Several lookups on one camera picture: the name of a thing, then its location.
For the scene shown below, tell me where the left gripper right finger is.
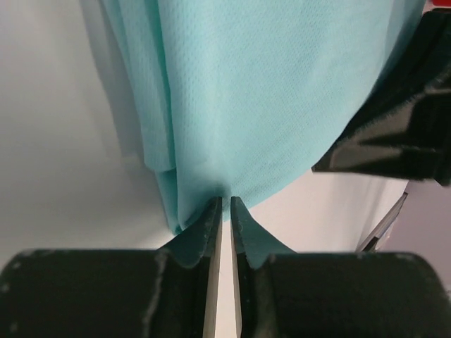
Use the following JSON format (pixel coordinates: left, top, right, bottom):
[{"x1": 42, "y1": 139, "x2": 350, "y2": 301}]
[{"x1": 230, "y1": 197, "x2": 450, "y2": 337}]

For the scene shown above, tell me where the red plastic bin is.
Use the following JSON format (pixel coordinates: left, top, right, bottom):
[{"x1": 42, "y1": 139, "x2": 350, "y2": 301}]
[{"x1": 431, "y1": 0, "x2": 451, "y2": 8}]

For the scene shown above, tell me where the aluminium front rail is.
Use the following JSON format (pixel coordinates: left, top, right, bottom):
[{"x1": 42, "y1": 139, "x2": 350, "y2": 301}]
[{"x1": 356, "y1": 192, "x2": 408, "y2": 253}]

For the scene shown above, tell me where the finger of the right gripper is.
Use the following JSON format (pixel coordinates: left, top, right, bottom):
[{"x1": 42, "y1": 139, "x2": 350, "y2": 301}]
[{"x1": 312, "y1": 10, "x2": 450, "y2": 186}]

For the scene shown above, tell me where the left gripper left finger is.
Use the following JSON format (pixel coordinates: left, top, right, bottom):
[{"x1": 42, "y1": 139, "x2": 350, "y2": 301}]
[{"x1": 1, "y1": 197, "x2": 222, "y2": 337}]

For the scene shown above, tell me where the mint green t shirt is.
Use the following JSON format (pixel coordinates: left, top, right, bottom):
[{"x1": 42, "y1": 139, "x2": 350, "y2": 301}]
[{"x1": 103, "y1": 1, "x2": 424, "y2": 233}]

